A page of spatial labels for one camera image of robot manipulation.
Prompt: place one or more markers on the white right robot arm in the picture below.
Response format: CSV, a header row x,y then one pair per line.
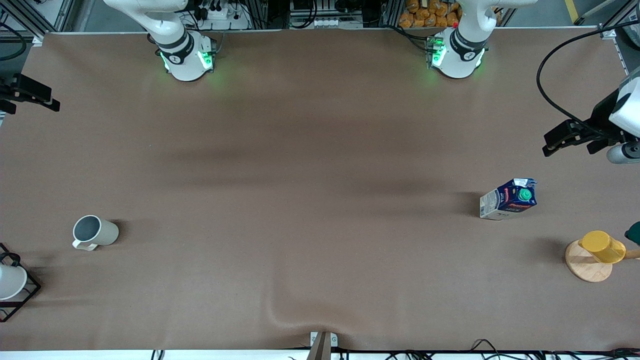
x,y
185,60

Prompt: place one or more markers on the blue milk carton green cap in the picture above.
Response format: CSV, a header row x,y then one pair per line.
x,y
505,202

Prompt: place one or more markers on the white power strip with plugs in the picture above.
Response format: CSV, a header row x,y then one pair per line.
x,y
230,22

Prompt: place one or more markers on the round wooden mug stand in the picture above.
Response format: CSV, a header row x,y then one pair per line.
x,y
587,270

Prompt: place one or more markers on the brown table cover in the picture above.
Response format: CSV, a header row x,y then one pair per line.
x,y
320,250

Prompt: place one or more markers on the pile of orange snacks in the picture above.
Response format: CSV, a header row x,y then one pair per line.
x,y
425,15

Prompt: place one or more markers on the white cup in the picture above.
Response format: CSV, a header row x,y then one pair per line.
x,y
10,282

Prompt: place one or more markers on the grey ceramic mug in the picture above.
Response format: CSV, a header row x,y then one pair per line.
x,y
105,232

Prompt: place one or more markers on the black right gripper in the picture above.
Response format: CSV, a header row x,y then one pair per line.
x,y
20,90

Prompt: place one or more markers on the dark green cup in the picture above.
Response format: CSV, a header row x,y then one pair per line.
x,y
635,234

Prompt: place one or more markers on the metal table clamp bracket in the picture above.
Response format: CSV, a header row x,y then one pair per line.
x,y
320,350

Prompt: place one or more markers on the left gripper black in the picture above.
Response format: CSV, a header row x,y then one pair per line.
x,y
599,121

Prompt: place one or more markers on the aluminium frame profile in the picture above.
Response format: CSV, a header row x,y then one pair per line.
x,y
55,15
600,12

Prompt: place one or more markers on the yellow cup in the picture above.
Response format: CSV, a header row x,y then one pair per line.
x,y
602,247

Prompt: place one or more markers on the long white power strip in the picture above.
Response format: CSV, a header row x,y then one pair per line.
x,y
335,22

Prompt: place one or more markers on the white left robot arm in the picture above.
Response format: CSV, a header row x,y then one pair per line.
x,y
460,55

